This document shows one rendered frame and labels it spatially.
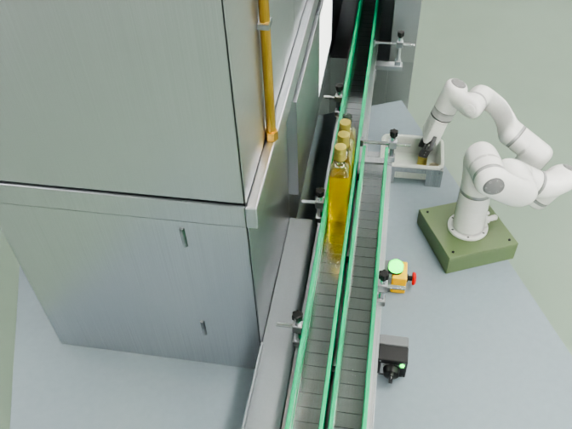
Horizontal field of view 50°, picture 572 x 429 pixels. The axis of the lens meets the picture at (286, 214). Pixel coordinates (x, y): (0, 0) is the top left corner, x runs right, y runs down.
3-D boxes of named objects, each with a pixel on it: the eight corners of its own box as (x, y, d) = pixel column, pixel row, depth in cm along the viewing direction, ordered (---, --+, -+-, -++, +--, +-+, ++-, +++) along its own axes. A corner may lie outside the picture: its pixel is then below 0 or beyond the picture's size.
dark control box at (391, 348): (377, 350, 175) (379, 333, 169) (405, 353, 174) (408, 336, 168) (374, 375, 170) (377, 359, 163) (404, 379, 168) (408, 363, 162)
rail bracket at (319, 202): (303, 214, 196) (302, 183, 186) (324, 216, 195) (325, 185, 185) (301, 223, 193) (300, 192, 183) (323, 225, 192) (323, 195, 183)
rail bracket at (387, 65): (370, 75, 266) (374, 26, 249) (409, 77, 263) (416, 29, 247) (369, 81, 262) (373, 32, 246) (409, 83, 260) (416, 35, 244)
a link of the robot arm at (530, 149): (517, 142, 188) (485, 174, 198) (574, 187, 186) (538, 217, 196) (528, 122, 200) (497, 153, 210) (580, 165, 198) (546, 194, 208)
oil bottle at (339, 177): (328, 208, 197) (330, 157, 181) (346, 210, 196) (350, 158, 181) (328, 221, 193) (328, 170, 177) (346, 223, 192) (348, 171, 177)
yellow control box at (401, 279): (382, 274, 194) (384, 259, 189) (406, 277, 193) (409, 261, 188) (381, 292, 189) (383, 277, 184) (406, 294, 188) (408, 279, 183)
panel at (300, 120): (324, 40, 249) (326, -44, 225) (332, 41, 249) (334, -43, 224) (288, 194, 188) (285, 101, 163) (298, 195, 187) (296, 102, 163)
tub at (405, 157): (380, 150, 235) (382, 132, 229) (440, 155, 232) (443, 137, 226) (377, 181, 223) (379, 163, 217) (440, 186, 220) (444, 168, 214)
